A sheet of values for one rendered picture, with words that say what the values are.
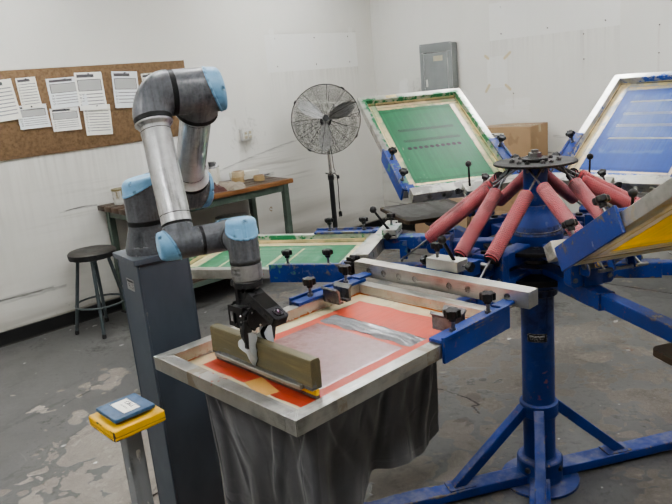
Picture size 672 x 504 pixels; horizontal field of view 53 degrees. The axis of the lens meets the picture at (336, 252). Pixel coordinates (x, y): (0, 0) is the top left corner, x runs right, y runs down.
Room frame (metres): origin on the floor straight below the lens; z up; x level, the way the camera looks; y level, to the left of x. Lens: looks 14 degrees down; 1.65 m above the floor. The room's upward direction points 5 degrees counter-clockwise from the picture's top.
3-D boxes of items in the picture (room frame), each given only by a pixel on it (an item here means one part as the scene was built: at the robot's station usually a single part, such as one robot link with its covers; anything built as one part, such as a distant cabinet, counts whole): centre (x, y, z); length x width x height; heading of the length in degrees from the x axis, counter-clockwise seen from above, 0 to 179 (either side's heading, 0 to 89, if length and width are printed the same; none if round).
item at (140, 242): (2.03, 0.57, 1.25); 0.15 x 0.15 x 0.10
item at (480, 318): (1.69, -0.34, 0.98); 0.30 x 0.05 x 0.07; 133
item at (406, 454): (1.54, -0.08, 0.74); 0.46 x 0.04 x 0.42; 133
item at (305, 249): (2.72, 0.11, 1.05); 1.08 x 0.61 x 0.23; 73
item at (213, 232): (1.66, 0.28, 1.30); 0.11 x 0.11 x 0.08; 24
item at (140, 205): (2.03, 0.56, 1.37); 0.13 x 0.12 x 0.14; 114
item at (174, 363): (1.73, 0.02, 0.97); 0.79 x 0.58 x 0.04; 133
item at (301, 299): (2.10, 0.03, 0.98); 0.30 x 0.05 x 0.07; 133
